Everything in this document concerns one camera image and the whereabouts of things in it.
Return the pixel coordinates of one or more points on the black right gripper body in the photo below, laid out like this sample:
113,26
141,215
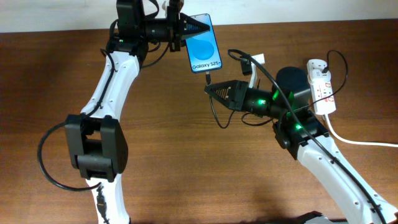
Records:
240,105

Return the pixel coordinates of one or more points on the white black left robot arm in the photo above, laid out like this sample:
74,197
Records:
96,143

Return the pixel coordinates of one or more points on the white power strip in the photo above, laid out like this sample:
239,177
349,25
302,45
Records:
321,92

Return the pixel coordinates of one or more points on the blue Galaxy smartphone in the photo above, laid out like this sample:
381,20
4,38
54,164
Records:
203,52

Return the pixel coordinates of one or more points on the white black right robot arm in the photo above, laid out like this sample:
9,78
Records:
299,131

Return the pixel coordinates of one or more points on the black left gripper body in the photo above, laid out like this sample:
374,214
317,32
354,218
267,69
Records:
172,33

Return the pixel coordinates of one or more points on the white USB charger plug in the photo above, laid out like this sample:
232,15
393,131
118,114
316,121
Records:
317,76

